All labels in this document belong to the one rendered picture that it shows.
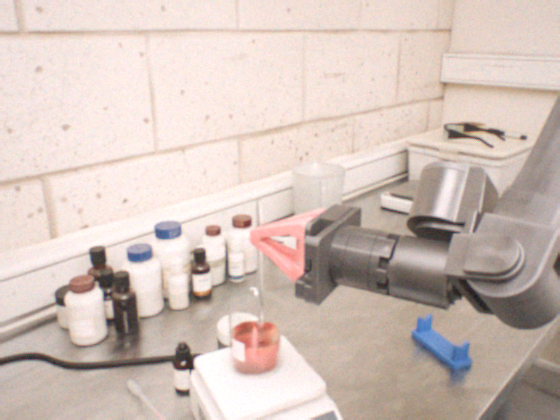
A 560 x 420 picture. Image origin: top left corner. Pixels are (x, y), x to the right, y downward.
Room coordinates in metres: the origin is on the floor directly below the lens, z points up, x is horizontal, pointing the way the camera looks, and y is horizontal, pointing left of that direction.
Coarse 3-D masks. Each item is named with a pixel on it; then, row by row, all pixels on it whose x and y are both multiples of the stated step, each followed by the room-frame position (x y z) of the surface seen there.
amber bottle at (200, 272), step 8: (200, 248) 0.84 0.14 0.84; (200, 256) 0.82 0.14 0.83; (192, 264) 0.83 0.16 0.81; (200, 264) 0.82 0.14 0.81; (208, 264) 0.83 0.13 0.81; (192, 272) 0.82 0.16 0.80; (200, 272) 0.81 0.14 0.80; (208, 272) 0.82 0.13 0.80; (192, 280) 0.82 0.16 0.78; (200, 280) 0.81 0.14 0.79; (208, 280) 0.82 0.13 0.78; (192, 288) 0.82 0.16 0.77; (200, 288) 0.81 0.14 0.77; (208, 288) 0.82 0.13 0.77; (200, 296) 0.81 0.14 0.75; (208, 296) 0.82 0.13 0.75
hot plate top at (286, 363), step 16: (224, 352) 0.53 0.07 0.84; (288, 352) 0.53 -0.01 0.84; (208, 368) 0.50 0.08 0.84; (224, 368) 0.50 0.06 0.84; (288, 368) 0.50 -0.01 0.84; (304, 368) 0.50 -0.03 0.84; (208, 384) 0.47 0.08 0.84; (224, 384) 0.47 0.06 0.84; (240, 384) 0.47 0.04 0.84; (256, 384) 0.47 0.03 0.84; (272, 384) 0.47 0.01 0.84; (288, 384) 0.47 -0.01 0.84; (304, 384) 0.47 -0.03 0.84; (320, 384) 0.47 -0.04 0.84; (224, 400) 0.44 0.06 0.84; (240, 400) 0.44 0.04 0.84; (256, 400) 0.44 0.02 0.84; (272, 400) 0.44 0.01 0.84; (288, 400) 0.44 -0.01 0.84; (304, 400) 0.45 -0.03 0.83; (224, 416) 0.42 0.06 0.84; (240, 416) 0.42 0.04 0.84; (256, 416) 0.42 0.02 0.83
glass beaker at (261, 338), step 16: (256, 288) 0.54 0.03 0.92; (240, 304) 0.53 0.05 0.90; (256, 304) 0.53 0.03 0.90; (272, 304) 0.52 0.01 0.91; (240, 320) 0.48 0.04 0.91; (256, 320) 0.47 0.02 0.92; (272, 320) 0.48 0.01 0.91; (240, 336) 0.48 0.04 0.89; (256, 336) 0.47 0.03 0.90; (272, 336) 0.48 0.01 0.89; (240, 352) 0.48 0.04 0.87; (256, 352) 0.47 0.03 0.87; (272, 352) 0.48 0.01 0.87; (240, 368) 0.48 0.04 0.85; (256, 368) 0.47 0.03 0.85; (272, 368) 0.48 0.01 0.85
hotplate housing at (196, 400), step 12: (192, 372) 0.52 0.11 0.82; (192, 384) 0.50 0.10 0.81; (192, 396) 0.50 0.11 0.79; (204, 396) 0.47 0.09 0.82; (324, 396) 0.47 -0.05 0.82; (192, 408) 0.51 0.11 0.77; (204, 408) 0.46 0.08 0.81; (216, 408) 0.45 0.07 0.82; (288, 408) 0.45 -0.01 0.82; (300, 408) 0.45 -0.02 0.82; (312, 408) 0.45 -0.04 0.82; (324, 408) 0.45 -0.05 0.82; (336, 408) 0.46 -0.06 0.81
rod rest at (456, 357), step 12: (420, 324) 0.69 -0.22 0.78; (420, 336) 0.68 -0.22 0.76; (432, 336) 0.68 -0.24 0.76; (432, 348) 0.65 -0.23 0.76; (444, 348) 0.65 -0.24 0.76; (456, 348) 0.62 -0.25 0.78; (468, 348) 0.63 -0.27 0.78; (444, 360) 0.63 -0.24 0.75; (456, 360) 0.62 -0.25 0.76; (468, 360) 0.62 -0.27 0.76
